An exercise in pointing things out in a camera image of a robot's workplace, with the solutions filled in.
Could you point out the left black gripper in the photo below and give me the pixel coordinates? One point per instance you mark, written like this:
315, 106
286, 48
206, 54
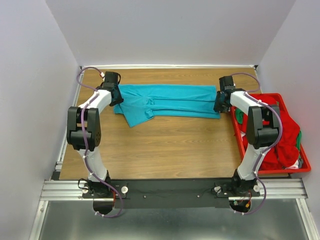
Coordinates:
119, 99

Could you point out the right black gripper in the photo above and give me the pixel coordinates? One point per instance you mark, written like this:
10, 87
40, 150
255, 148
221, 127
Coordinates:
217, 107

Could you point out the teal t shirt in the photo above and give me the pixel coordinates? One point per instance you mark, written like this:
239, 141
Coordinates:
143, 102

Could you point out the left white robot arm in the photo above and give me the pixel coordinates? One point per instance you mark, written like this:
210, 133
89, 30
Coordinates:
84, 127

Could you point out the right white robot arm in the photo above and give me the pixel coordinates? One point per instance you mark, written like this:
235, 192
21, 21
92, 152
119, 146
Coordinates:
264, 130

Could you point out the green t shirt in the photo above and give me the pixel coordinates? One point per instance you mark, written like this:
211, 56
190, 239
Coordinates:
240, 116

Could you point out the red t shirt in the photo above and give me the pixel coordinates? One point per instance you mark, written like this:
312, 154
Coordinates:
287, 150

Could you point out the red plastic bin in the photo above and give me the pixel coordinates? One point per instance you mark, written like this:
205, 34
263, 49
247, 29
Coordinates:
242, 142

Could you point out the grey white garment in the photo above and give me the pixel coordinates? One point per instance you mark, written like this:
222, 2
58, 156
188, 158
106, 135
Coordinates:
297, 165

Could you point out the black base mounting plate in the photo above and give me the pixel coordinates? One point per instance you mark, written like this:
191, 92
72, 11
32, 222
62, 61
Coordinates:
170, 193

